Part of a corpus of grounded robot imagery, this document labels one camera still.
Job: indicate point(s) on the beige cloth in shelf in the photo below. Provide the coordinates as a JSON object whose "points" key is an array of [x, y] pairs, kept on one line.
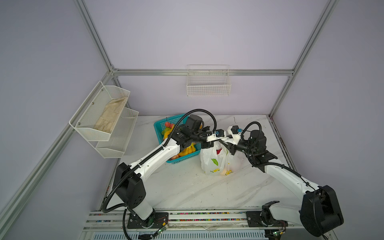
{"points": [[110, 115]]}

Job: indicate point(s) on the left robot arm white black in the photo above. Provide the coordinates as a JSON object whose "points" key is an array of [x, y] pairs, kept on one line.
{"points": [[129, 190]]}

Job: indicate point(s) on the upper white mesh shelf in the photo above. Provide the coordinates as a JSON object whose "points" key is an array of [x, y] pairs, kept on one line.
{"points": [[85, 118]]}

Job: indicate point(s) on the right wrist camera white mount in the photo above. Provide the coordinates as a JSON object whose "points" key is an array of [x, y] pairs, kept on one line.
{"points": [[234, 134]]}

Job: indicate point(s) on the white mesh shelf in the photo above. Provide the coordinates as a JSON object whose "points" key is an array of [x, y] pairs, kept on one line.
{"points": [[85, 118], [116, 146]]}

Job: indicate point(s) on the white plastic bag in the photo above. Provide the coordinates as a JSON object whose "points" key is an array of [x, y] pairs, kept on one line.
{"points": [[218, 161]]}

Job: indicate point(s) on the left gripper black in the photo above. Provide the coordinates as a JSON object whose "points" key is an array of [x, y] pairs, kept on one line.
{"points": [[207, 145]]}

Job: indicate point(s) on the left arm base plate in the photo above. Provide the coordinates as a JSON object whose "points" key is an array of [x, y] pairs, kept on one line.
{"points": [[155, 221]]}

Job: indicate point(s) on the white wire wall basket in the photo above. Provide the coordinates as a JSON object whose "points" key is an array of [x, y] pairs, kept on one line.
{"points": [[208, 86]]}

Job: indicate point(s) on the aluminium frame rail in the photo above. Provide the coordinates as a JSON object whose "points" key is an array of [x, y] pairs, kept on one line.
{"points": [[216, 72]]}

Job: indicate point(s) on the yellow banana bunch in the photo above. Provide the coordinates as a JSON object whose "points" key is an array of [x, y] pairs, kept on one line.
{"points": [[189, 150]]}

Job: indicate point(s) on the teal plastic basket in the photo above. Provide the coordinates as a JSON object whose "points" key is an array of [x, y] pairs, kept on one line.
{"points": [[164, 125]]}

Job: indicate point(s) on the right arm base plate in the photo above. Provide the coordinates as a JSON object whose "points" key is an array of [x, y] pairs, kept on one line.
{"points": [[255, 219]]}

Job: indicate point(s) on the lower white mesh shelf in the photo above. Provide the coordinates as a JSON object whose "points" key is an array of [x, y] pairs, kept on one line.
{"points": [[116, 146]]}

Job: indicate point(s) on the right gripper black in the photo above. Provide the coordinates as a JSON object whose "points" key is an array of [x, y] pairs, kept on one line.
{"points": [[230, 146]]}

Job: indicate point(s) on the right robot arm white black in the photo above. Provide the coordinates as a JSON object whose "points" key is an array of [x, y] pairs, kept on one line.
{"points": [[318, 211]]}

